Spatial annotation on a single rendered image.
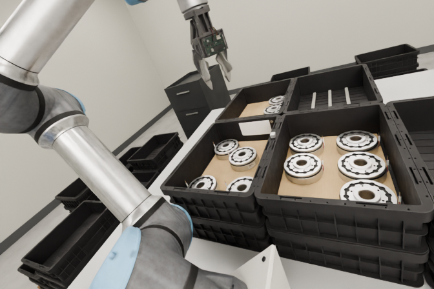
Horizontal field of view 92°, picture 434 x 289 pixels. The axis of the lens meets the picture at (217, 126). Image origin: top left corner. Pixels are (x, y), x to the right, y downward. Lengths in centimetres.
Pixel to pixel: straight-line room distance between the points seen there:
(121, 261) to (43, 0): 44
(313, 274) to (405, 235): 23
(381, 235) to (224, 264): 40
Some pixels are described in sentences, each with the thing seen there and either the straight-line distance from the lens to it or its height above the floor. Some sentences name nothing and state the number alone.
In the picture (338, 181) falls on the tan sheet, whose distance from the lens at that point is 65.
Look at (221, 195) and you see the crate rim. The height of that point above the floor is 93.
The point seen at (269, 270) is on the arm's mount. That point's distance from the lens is 39.
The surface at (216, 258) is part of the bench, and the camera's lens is 73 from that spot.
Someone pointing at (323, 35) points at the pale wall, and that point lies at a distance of 391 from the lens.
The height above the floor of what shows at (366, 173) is 86.
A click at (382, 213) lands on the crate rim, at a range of 47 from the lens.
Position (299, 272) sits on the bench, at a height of 70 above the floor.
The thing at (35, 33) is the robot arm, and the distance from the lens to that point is 50.
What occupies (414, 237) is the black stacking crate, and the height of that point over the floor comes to 85.
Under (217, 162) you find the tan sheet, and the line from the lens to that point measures 83.
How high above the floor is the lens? 128
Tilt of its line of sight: 24 degrees down
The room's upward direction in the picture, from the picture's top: 21 degrees counter-clockwise
